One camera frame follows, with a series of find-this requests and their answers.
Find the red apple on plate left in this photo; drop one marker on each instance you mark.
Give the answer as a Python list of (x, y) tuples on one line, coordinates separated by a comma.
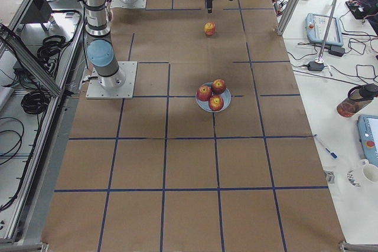
[(204, 93)]

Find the red apple on plate back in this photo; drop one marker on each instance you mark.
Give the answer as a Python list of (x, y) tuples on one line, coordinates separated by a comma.
[(218, 86)]

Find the blue white pen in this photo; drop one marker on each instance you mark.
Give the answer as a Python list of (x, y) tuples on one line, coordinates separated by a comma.
[(328, 150)]

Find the teach pendant tablet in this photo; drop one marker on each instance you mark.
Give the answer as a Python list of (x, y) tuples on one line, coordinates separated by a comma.
[(316, 25)]

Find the yellow-red apple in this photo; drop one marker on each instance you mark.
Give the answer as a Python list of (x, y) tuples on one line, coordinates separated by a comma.
[(209, 28)]

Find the red apple on plate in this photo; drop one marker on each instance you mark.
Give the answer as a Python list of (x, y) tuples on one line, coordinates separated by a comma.
[(218, 86), (216, 103), (204, 93)]

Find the light blue plate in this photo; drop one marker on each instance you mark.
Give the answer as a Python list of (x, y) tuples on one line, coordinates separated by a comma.
[(225, 95)]

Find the red apple on plate front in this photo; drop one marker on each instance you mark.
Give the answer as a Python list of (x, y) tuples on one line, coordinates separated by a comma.
[(216, 103)]

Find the brown water bottle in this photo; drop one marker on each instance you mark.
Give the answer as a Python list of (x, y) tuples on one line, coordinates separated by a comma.
[(357, 98)]

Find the white mug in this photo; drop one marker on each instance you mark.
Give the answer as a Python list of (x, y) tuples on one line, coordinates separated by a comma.
[(364, 174)]

